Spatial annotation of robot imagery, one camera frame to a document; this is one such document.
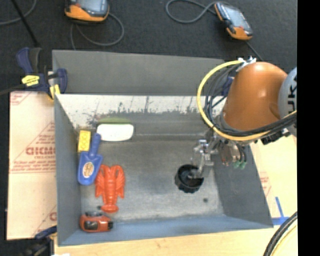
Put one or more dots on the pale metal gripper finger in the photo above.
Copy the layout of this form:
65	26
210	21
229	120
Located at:
207	166
197	162

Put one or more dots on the black round ribbed cap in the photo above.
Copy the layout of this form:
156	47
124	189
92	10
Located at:
186	183

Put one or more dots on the grey metal bin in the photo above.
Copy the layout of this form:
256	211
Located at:
155	160

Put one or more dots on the white and green sponge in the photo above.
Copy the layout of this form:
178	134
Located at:
115	132

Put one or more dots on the red toy lobster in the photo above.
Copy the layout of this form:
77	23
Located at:
110	186

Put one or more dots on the blue toy shovel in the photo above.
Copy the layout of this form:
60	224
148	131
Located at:
88	168

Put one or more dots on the yellow toy brick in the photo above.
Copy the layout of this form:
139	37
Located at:
84	140

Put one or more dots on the red tape measure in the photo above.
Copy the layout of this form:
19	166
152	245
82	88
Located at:
96	222

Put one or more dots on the brown cardboard board, red print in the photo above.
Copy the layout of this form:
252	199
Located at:
30	175

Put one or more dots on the black cylinder on white bracket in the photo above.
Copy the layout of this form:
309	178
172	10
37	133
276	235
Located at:
272	138

